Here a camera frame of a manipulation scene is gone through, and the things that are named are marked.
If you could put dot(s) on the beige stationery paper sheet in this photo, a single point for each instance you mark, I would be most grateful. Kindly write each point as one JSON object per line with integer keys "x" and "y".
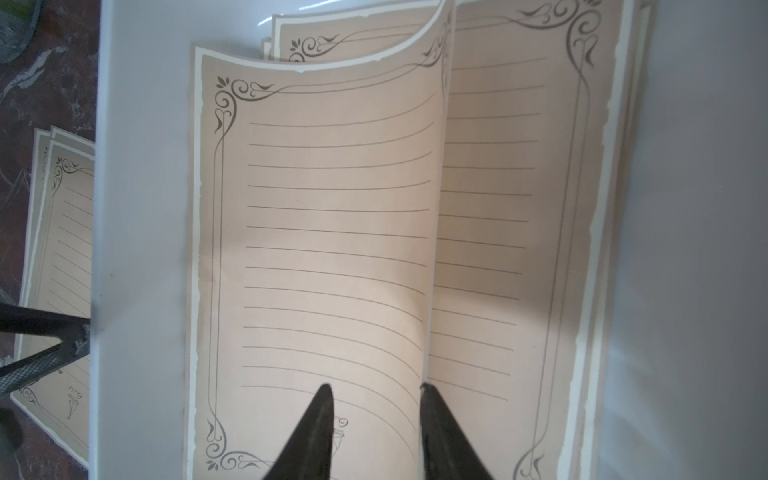
{"x": 38, "y": 170}

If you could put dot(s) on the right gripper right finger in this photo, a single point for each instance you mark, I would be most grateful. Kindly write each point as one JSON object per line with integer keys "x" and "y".
{"x": 447, "y": 453}

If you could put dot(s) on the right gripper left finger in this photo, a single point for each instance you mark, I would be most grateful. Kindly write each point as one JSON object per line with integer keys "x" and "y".
{"x": 308, "y": 452}

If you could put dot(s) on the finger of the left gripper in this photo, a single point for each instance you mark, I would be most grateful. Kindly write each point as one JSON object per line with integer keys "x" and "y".
{"x": 28, "y": 370}
{"x": 22, "y": 320}

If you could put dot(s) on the blue glass vase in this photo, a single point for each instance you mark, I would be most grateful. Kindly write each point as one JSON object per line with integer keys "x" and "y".
{"x": 19, "y": 19}

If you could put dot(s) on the beige stationery paper stack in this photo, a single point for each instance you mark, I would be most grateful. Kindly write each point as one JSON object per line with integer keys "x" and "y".
{"x": 537, "y": 95}

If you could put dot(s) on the white plastic storage box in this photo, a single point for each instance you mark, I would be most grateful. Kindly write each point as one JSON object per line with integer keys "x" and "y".
{"x": 685, "y": 392}

